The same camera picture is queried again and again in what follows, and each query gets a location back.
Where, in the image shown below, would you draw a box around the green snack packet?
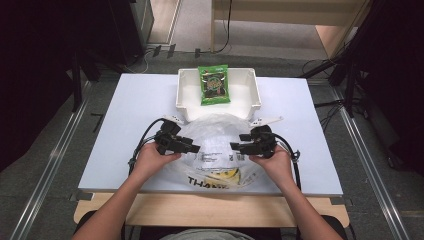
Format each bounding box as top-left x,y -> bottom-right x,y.
197,64 -> 232,107

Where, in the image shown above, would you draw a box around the person's left hand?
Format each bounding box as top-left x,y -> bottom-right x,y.
132,142 -> 183,180

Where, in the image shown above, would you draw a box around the person's grey shirt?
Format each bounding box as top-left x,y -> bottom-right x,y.
159,227 -> 255,240

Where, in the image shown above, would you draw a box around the white plastic bin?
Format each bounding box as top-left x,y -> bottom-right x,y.
175,67 -> 263,123

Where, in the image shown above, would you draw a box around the black stand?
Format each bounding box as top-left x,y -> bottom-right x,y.
299,0 -> 379,118
68,46 -> 102,113

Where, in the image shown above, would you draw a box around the right hand-held gripper black cable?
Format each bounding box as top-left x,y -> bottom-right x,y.
272,132 -> 303,192

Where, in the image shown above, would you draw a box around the black floor cables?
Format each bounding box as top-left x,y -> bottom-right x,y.
301,58 -> 356,132

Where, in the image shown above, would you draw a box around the metal floor rail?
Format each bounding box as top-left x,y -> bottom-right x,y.
328,84 -> 412,240
9,79 -> 93,240

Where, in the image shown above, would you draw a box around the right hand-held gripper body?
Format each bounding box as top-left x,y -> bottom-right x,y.
248,115 -> 285,160

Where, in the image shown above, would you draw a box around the translucent white plastic bag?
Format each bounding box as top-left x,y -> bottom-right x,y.
163,112 -> 278,192

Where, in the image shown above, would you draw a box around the light wooden desk frame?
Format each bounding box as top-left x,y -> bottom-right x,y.
73,191 -> 351,230

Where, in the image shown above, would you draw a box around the light wooden bench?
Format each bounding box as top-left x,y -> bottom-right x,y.
210,0 -> 372,60

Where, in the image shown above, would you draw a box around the person's right hand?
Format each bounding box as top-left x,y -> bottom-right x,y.
249,145 -> 295,184

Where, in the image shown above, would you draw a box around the black curtain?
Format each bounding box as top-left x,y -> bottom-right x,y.
353,0 -> 424,175
0,0 -> 79,173

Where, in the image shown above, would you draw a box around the hand-held gripper black cable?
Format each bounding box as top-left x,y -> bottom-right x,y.
127,117 -> 166,176
272,132 -> 303,192

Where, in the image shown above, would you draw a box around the white floor cable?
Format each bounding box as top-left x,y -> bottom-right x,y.
127,49 -> 150,75

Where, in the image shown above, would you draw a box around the black hanging cable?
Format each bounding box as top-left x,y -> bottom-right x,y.
213,0 -> 234,55

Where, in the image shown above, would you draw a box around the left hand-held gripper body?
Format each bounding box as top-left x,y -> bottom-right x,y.
154,114 -> 185,156

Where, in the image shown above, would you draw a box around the left hand-held gripper black cable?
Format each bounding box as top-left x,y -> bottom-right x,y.
127,117 -> 166,176

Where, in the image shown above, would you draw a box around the black cabinet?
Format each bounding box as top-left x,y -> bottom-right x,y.
108,0 -> 155,66

